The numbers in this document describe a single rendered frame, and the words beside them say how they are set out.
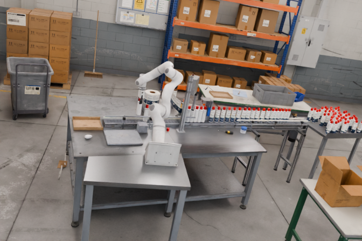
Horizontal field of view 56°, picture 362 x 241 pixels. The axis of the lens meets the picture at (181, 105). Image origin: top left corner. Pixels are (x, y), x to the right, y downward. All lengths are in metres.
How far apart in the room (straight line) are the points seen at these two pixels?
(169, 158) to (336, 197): 1.55
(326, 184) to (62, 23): 5.19
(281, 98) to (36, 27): 4.50
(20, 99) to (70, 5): 3.21
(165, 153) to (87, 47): 5.49
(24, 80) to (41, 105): 0.49
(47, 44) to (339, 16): 6.95
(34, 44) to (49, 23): 0.48
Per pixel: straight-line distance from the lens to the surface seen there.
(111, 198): 3.74
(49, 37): 6.85
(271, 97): 5.64
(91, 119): 3.92
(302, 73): 9.57
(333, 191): 3.47
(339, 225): 3.32
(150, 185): 2.94
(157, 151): 3.14
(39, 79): 5.51
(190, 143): 3.69
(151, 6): 7.97
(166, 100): 3.34
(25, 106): 5.68
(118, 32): 8.17
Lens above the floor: 2.51
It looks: 21 degrees down
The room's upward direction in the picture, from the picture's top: 11 degrees clockwise
